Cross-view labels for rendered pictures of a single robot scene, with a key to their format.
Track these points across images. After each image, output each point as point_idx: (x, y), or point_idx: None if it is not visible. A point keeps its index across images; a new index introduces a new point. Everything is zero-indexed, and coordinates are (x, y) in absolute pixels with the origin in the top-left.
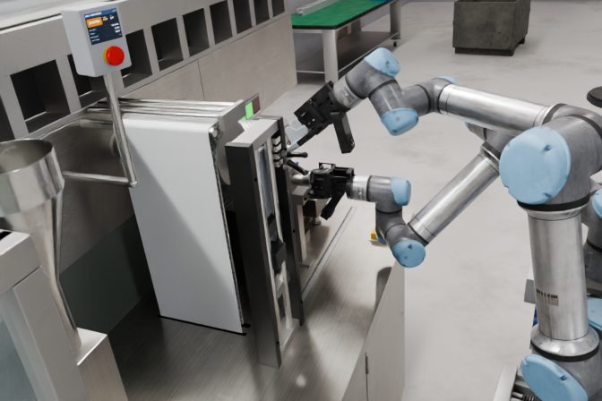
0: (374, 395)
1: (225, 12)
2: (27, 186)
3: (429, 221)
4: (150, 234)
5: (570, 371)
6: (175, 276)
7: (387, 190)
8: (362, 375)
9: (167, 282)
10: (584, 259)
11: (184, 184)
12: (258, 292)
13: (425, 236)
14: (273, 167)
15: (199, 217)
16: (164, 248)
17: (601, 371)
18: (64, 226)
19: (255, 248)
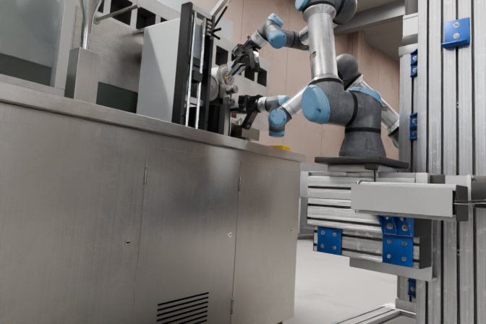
0: (246, 229)
1: (226, 58)
2: None
3: (290, 100)
4: (143, 83)
5: (319, 87)
6: (147, 106)
7: (275, 98)
8: (233, 181)
9: (143, 112)
10: None
11: (164, 48)
12: (178, 81)
13: (287, 108)
14: (204, 32)
15: (166, 65)
16: (147, 90)
17: (341, 95)
18: (106, 64)
19: (183, 54)
